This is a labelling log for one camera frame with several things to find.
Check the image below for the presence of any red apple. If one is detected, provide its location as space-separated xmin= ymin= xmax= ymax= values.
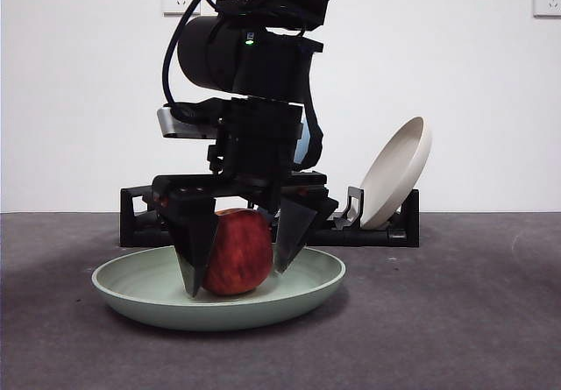
xmin=201 ymin=208 xmax=275 ymax=297

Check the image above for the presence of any pale green round plate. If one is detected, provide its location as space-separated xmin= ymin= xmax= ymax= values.
xmin=90 ymin=244 xmax=347 ymax=332

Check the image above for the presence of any light blue round plate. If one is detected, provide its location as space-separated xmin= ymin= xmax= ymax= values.
xmin=292 ymin=116 xmax=311 ymax=167

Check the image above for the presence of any black plastic plate rack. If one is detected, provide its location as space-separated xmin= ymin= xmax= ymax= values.
xmin=119 ymin=185 xmax=421 ymax=249

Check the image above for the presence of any cream round deep plate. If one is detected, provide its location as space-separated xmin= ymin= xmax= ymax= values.
xmin=359 ymin=116 xmax=433 ymax=230

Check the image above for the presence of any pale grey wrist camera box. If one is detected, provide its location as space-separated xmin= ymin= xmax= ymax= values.
xmin=155 ymin=105 xmax=223 ymax=140

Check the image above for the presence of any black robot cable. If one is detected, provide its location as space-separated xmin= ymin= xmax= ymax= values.
xmin=160 ymin=0 xmax=224 ymax=122

